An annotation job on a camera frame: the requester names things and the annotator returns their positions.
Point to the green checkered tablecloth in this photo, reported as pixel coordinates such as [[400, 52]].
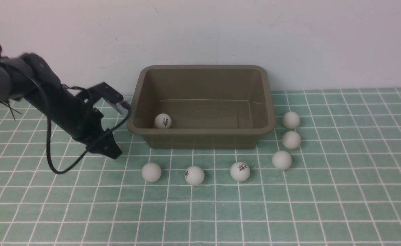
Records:
[[342, 189]]

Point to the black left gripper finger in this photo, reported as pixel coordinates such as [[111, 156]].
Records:
[[107, 147]]

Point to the olive green plastic bin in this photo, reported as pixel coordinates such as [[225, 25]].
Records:
[[211, 106]]

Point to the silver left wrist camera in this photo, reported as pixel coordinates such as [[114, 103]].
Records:
[[92, 95]]

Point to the white logo ball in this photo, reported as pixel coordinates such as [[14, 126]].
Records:
[[194, 175], [240, 171], [163, 121]]

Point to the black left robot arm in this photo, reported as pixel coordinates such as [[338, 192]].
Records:
[[29, 77]]

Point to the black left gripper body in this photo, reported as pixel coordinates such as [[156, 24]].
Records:
[[76, 115]]

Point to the plain white ball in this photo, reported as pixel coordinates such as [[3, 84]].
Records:
[[151, 172]]

